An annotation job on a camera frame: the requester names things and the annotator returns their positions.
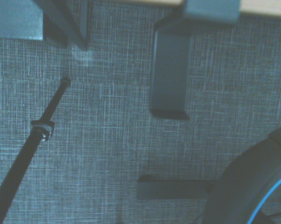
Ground black and blue headphones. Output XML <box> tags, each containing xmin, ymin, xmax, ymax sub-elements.
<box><xmin>202</xmin><ymin>123</ymin><xmax>281</xmax><ymax>224</ymax></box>

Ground wooden desk with black frame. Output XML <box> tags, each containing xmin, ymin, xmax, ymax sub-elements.
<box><xmin>136</xmin><ymin>0</ymin><xmax>281</xmax><ymax>201</ymax></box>

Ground black headphone hanger hook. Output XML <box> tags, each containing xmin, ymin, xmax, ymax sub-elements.
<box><xmin>149</xmin><ymin>0</ymin><xmax>241</xmax><ymax>121</ymax></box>

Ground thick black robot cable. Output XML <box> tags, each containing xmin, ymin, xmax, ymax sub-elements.
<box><xmin>0</xmin><ymin>77</ymin><xmax>72</xmax><ymax>224</ymax></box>

